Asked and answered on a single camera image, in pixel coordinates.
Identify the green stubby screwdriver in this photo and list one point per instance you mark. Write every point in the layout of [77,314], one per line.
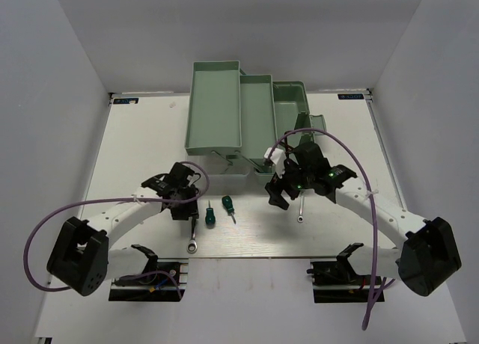
[210,218]
[229,207]

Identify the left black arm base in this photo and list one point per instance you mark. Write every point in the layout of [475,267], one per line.
[139,275]

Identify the right green stubby screwdriver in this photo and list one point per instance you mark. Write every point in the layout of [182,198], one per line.
[229,207]

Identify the small silver wrench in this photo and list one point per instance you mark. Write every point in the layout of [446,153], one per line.
[300,217]

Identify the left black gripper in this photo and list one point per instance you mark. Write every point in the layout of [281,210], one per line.
[191,209]

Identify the large brown hex key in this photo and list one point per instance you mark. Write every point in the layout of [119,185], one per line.
[285,144]

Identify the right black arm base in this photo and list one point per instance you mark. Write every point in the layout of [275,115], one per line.
[335,282]

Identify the blue label sticker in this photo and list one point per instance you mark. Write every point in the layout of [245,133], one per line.
[124,101]
[350,96]

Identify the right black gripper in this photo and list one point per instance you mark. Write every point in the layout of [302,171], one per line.
[276,198]

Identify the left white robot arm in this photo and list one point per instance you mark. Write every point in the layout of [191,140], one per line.
[84,254]

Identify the right blue label sticker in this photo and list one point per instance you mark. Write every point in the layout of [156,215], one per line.
[350,96]

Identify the green plastic toolbox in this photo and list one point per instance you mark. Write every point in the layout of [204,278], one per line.
[234,117]

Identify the left blue label sticker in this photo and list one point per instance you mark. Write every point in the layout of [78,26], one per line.
[124,101]

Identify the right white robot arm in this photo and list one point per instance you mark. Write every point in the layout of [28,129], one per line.
[425,252]

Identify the left green stubby screwdriver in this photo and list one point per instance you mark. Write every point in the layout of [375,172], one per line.
[210,218]

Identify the large silver ratchet wrench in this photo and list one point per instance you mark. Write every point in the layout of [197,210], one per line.
[192,246]

